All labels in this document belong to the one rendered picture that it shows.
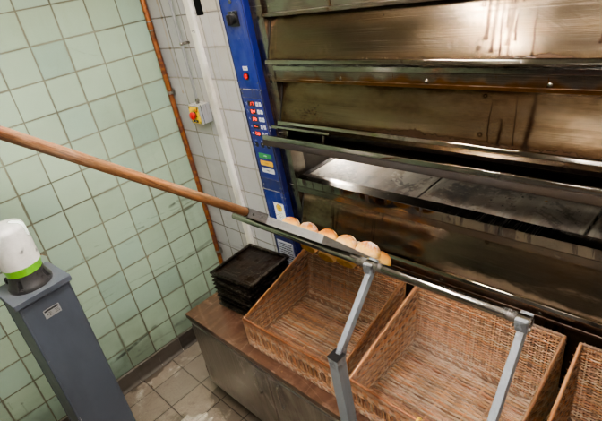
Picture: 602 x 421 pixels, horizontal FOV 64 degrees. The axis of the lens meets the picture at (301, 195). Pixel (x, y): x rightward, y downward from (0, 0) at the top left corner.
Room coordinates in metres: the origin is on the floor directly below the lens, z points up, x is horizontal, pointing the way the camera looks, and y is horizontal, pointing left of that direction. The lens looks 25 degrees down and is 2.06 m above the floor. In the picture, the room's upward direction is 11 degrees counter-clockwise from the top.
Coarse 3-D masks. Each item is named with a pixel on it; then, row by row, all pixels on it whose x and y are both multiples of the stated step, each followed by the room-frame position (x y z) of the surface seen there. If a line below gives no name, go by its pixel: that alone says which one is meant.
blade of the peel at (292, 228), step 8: (272, 224) 1.43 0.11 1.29; (280, 224) 1.40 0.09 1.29; (288, 224) 1.38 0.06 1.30; (296, 232) 1.34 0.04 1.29; (304, 232) 1.32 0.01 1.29; (312, 232) 1.30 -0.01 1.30; (320, 240) 1.27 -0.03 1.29; (328, 240) 1.28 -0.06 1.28; (344, 248) 1.32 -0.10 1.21; (352, 248) 1.35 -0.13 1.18; (368, 256) 1.40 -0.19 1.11
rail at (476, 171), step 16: (304, 144) 1.75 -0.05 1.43; (320, 144) 1.69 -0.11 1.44; (400, 160) 1.42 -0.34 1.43; (416, 160) 1.37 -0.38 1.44; (432, 160) 1.35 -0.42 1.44; (496, 176) 1.18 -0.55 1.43; (512, 176) 1.14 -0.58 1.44; (528, 176) 1.12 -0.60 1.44; (576, 192) 1.02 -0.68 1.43; (592, 192) 1.00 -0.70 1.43
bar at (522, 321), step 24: (240, 216) 1.77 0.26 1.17; (312, 240) 1.46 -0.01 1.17; (360, 264) 1.28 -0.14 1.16; (384, 264) 1.24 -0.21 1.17; (360, 288) 1.23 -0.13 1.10; (432, 288) 1.09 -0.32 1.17; (504, 312) 0.93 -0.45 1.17; (528, 312) 0.92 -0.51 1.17; (336, 360) 1.10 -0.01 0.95; (336, 384) 1.12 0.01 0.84; (504, 384) 0.83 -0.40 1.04
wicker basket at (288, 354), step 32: (288, 288) 1.85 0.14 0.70; (320, 288) 1.88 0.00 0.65; (352, 288) 1.75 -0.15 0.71; (288, 320) 1.77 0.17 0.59; (320, 320) 1.73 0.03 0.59; (384, 320) 1.46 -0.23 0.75; (288, 352) 1.46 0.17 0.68; (320, 352) 1.53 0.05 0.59; (352, 352) 1.33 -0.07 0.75; (320, 384) 1.35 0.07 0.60
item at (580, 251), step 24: (336, 192) 1.85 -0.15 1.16; (360, 192) 1.75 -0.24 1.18; (384, 192) 1.71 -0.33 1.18; (432, 216) 1.50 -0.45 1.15; (456, 216) 1.43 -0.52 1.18; (480, 216) 1.39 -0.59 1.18; (528, 240) 1.24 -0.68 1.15; (552, 240) 1.19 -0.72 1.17; (576, 240) 1.16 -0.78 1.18; (600, 240) 1.13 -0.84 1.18
